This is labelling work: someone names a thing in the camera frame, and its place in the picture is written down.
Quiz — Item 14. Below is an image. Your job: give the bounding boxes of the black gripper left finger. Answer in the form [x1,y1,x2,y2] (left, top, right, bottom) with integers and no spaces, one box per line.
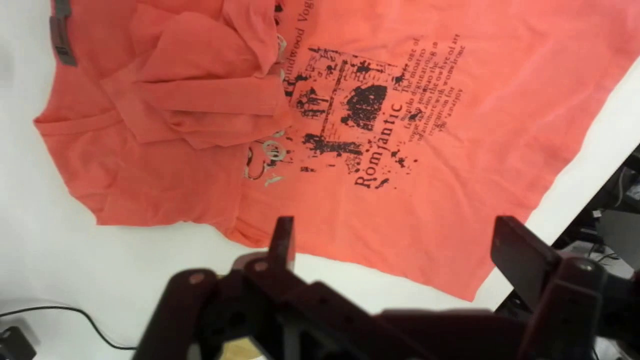
[231,215,315,301]

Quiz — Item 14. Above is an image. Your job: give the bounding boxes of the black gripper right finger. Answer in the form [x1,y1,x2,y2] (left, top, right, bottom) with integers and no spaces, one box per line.
[490,213,609,360]

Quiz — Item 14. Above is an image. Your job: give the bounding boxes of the coral printed T-shirt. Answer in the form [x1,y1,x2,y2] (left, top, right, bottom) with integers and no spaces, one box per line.
[32,0,640,304]

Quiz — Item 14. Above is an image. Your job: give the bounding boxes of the small black device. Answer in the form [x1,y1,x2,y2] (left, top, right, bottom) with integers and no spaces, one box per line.
[0,323,38,360]

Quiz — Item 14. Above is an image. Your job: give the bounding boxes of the thin black device cable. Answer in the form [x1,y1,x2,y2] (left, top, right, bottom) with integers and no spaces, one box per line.
[0,304,138,351]

